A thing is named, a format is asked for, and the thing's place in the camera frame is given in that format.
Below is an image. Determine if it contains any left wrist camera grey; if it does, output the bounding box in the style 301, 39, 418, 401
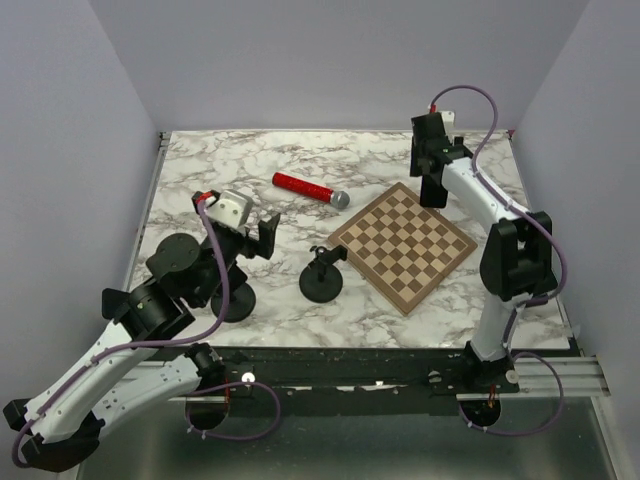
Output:
205, 190, 254, 231

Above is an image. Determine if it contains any wooden chessboard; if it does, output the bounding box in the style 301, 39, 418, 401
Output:
328, 182, 477, 316

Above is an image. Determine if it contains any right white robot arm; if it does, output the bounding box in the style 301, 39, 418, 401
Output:
410, 111, 558, 393

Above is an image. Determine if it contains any black phone stand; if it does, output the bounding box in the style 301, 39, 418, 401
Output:
224, 264, 256, 323
299, 245, 348, 304

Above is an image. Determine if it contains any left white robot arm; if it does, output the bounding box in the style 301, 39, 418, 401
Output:
3, 190, 280, 473

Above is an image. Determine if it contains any red toy microphone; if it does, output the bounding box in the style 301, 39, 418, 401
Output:
272, 172, 350, 210

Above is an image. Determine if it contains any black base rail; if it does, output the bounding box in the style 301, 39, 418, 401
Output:
191, 346, 519, 417

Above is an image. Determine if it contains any purple case phone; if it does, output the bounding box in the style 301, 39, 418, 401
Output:
420, 170, 448, 209

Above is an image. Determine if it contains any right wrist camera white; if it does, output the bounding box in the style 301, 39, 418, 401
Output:
440, 110, 456, 143

